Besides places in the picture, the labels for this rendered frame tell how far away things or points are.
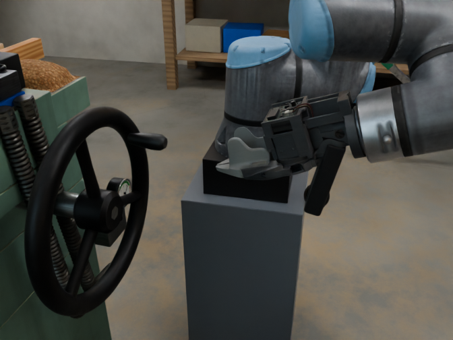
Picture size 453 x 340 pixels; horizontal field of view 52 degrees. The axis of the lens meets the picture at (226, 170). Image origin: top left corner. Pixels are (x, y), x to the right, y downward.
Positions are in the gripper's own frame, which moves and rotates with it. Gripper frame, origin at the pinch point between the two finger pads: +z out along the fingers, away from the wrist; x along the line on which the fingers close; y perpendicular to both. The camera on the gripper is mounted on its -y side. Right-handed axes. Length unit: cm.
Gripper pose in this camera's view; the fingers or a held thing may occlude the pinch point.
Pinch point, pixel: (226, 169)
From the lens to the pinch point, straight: 68.7
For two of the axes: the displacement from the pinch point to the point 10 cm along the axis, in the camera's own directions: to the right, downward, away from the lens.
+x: -2.8, 4.7, -8.3
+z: -9.0, 1.7, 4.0
